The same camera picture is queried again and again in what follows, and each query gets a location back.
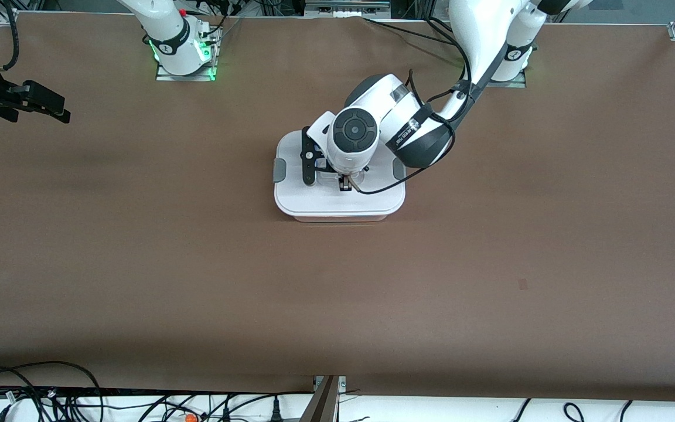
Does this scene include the white box lid grey clips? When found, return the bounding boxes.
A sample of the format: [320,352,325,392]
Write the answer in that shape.
[273,129,407,216]

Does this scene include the translucent plastic storage box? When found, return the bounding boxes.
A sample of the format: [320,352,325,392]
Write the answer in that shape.
[291,212,391,222]

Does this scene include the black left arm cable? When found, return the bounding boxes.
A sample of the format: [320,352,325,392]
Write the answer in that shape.
[352,35,527,196]

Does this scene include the black looping cable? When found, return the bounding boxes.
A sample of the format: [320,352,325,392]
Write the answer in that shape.
[0,360,105,422]

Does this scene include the white lower shelf board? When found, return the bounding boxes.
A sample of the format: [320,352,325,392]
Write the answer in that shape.
[0,392,675,422]

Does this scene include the long black table cable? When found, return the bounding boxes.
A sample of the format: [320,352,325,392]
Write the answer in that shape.
[363,16,461,49]

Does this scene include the aluminium frame post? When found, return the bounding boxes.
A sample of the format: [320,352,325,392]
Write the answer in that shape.
[299,375,347,422]

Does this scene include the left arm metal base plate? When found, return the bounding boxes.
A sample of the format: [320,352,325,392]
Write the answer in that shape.
[487,29,527,89]

